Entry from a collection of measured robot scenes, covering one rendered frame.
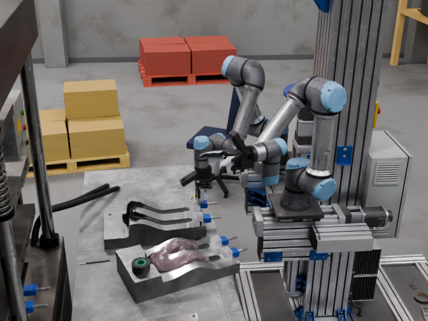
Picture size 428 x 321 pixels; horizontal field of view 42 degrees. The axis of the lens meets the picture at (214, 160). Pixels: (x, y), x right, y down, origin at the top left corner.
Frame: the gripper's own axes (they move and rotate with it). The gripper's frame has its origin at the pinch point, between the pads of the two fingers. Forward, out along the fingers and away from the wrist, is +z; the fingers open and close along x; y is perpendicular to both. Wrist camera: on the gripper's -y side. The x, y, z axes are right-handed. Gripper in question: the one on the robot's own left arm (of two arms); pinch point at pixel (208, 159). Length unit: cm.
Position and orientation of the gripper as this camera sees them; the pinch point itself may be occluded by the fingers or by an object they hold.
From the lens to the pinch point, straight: 213.4
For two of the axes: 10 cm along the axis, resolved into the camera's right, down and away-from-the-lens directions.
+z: -8.6, 2.2, -4.7
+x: -5.1, -2.5, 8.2
